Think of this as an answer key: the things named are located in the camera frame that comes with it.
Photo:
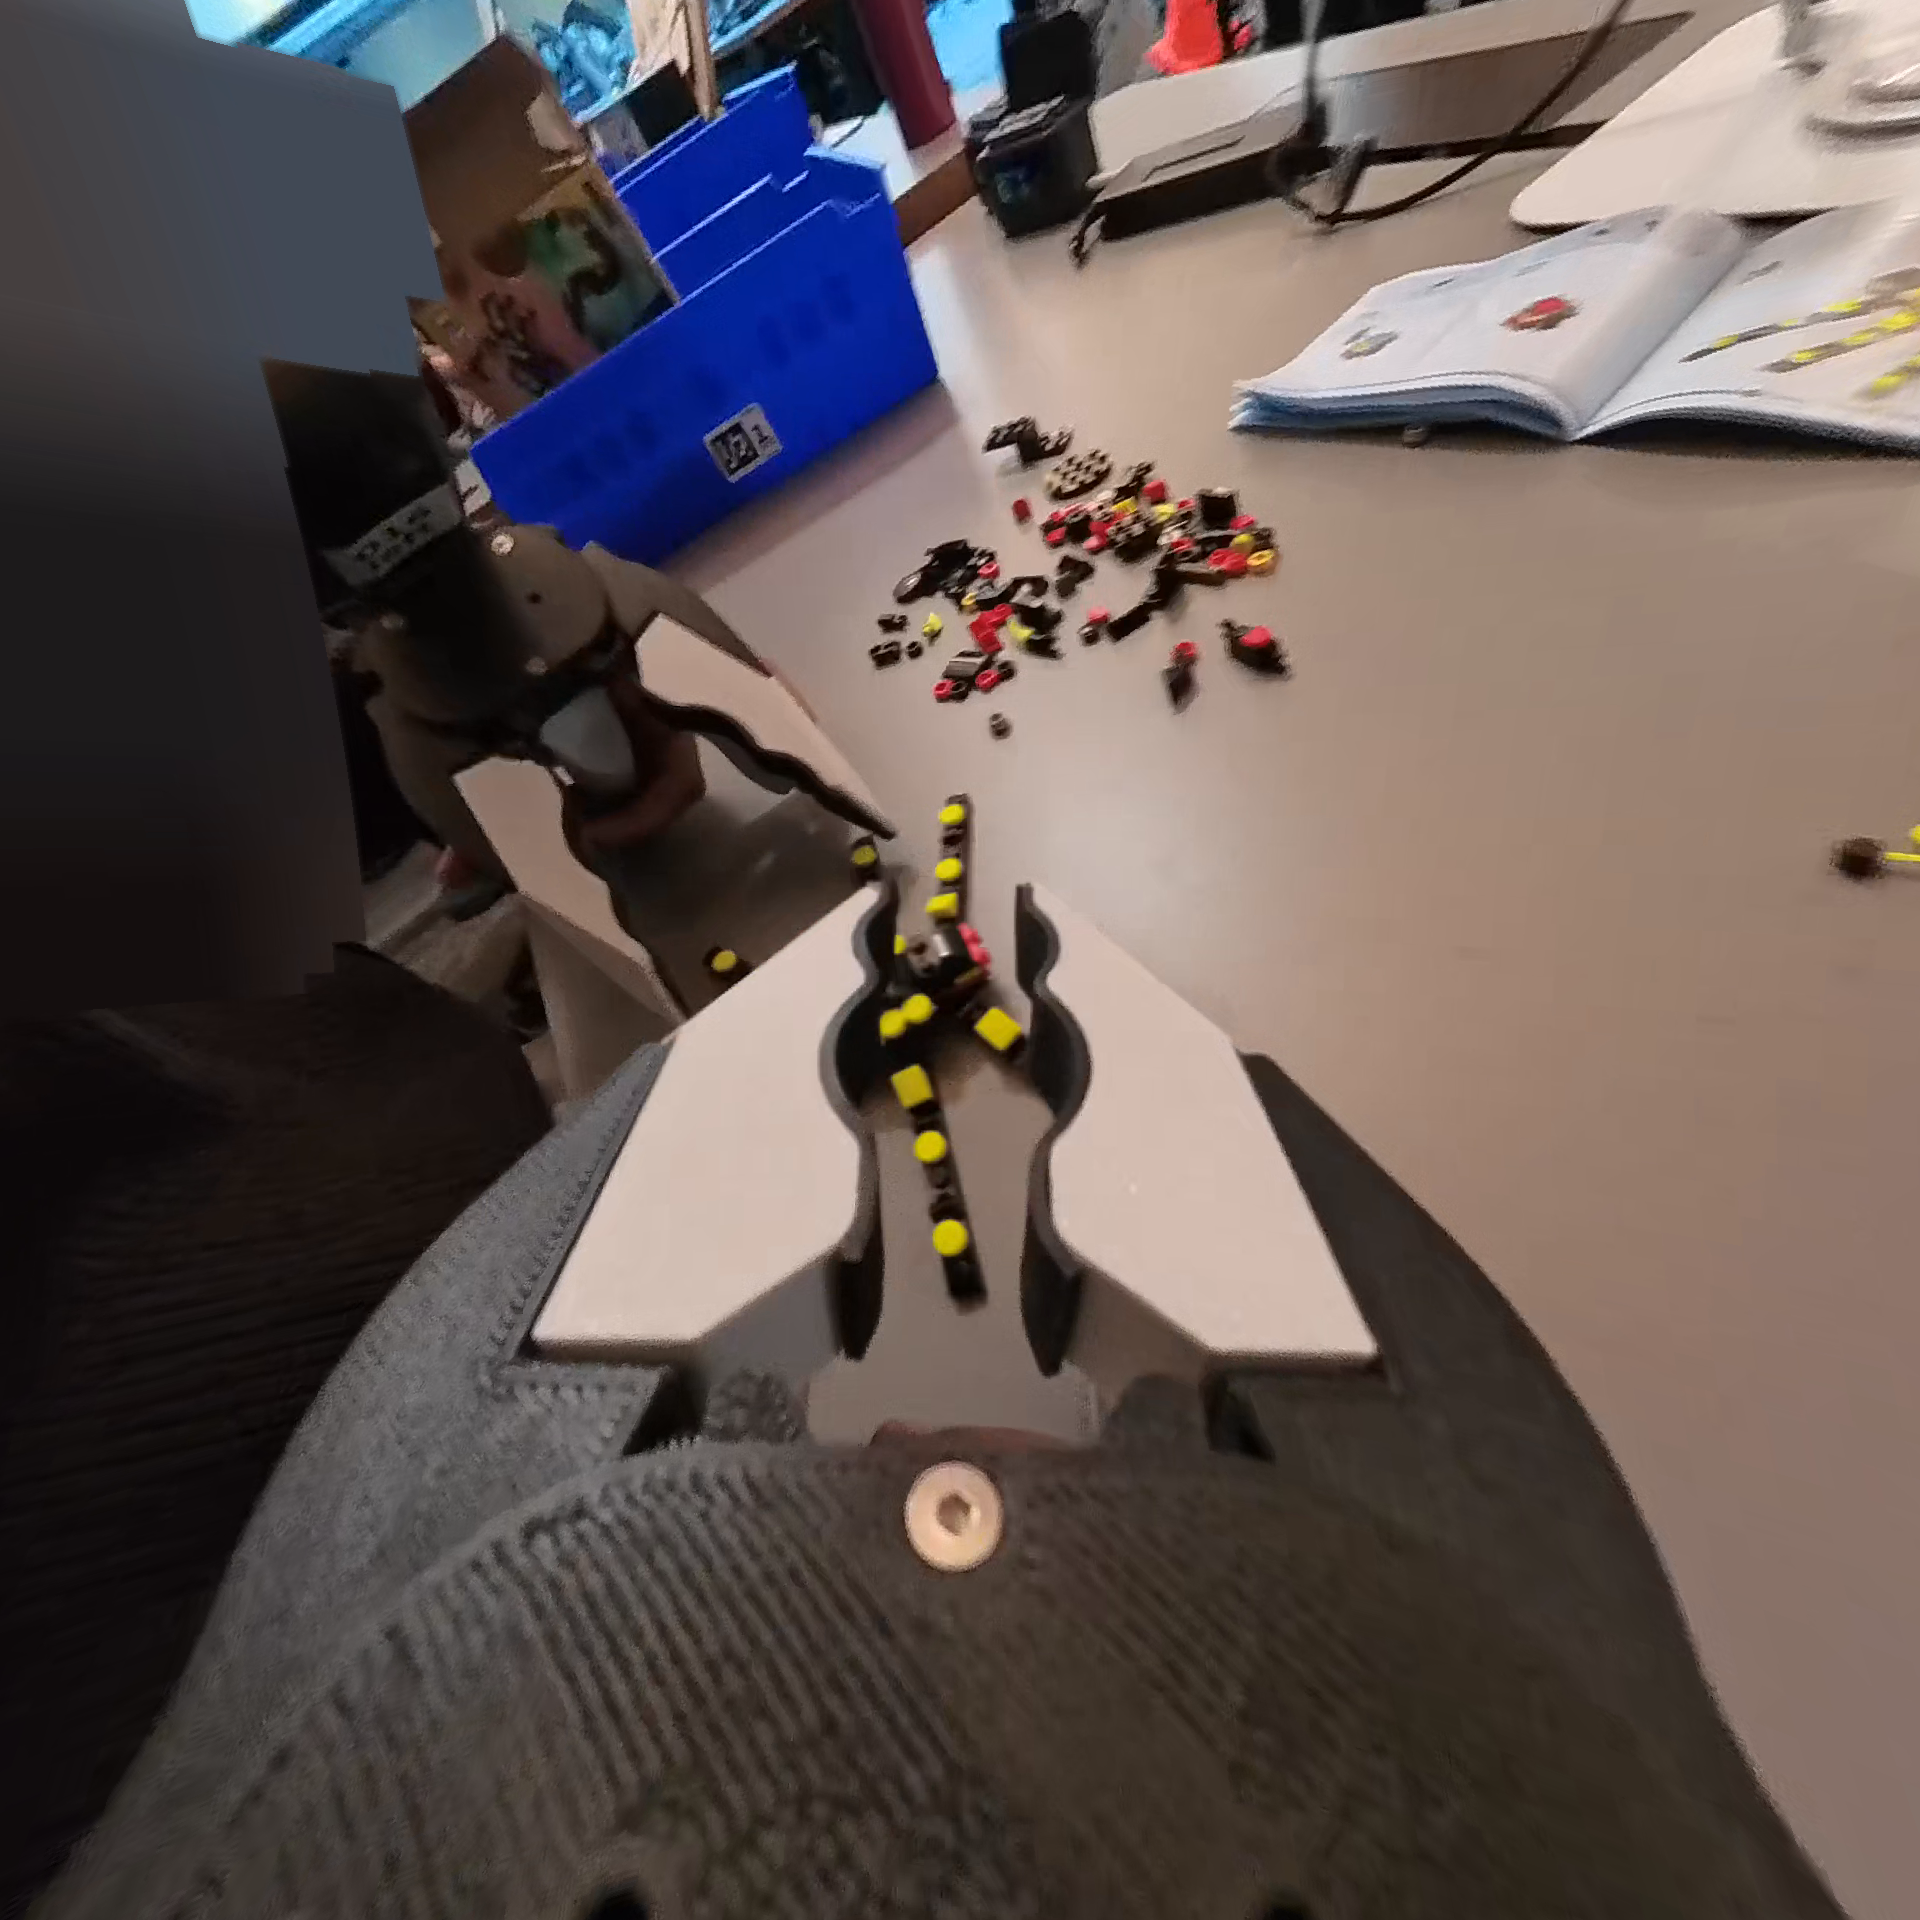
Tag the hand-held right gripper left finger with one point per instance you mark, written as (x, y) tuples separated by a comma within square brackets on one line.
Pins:
[(704, 1201)]

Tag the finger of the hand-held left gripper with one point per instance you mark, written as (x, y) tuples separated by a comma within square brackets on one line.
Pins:
[(750, 699), (523, 840)]

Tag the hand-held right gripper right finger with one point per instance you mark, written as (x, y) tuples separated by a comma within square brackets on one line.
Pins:
[(1201, 1201)]

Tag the yellow black lego spider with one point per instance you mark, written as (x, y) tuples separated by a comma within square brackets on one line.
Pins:
[(938, 1051)]

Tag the pile of loose lego pieces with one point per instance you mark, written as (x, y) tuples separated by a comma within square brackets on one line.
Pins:
[(1108, 557)]

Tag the black red lego claw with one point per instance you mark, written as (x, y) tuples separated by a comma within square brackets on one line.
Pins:
[(1179, 672)]

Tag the black red lego clip assembly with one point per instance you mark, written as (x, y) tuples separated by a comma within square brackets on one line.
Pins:
[(1254, 646)]

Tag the person's left hand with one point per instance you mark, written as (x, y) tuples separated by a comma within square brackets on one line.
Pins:
[(652, 781)]

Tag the blue plastic bin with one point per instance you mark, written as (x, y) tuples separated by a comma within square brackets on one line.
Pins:
[(720, 359)]

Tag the printed cardboard box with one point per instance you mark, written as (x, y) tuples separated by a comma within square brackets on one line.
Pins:
[(523, 225)]

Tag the black electronic device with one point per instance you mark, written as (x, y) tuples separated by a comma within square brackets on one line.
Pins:
[(1035, 165)]

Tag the dark red bottle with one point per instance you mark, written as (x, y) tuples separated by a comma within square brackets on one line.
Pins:
[(908, 67)]

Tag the black power adapter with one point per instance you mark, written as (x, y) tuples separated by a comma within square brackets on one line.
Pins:
[(1201, 149)]

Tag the orange cone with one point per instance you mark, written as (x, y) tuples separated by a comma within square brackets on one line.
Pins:
[(1193, 32)]

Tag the white blue instruction booklet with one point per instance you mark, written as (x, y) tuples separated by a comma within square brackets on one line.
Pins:
[(1620, 331)]

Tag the white stand base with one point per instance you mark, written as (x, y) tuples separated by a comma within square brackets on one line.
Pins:
[(1680, 136)]

